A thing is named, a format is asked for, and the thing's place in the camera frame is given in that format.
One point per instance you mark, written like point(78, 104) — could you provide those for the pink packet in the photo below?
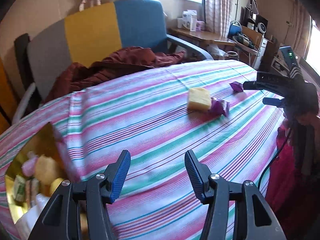
point(29, 165)

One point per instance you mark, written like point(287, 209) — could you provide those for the blue metal-framed object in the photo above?
point(234, 29)

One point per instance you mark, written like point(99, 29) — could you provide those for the purple candy wrapper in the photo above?
point(236, 86)
point(218, 106)

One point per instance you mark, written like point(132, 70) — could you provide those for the white plastic bag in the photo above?
point(216, 52)

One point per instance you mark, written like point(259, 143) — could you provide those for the red cloth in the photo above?
point(282, 180)

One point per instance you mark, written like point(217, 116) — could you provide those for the white carton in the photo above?
point(188, 20)

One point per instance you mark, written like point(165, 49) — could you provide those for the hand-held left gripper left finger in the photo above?
point(121, 177)

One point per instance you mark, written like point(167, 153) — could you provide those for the grey yellow blue armchair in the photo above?
point(92, 37)

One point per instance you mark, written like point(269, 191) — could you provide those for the small purple box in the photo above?
point(201, 26)

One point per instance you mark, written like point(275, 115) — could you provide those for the maroon cloth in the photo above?
point(112, 65)

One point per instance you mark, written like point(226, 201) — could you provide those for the wooden wardrobe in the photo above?
point(5, 92)

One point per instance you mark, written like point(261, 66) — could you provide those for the striped tablecloth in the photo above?
point(150, 130)

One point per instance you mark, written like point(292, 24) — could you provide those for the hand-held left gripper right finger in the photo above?
point(196, 177)

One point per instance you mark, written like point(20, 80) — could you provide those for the person's right forearm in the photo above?
point(306, 150)

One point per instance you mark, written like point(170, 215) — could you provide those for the person's right hand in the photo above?
point(287, 130)

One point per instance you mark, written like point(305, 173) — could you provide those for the black stereo set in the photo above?
point(255, 21)

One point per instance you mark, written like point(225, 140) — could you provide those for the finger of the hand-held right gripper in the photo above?
point(272, 83)
point(272, 102)

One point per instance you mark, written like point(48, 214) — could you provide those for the wooden side desk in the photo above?
point(200, 36)

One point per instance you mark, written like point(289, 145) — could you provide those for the gold tin box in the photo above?
point(32, 140)

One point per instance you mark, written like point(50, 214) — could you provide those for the wooden cabinet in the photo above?
point(258, 50)

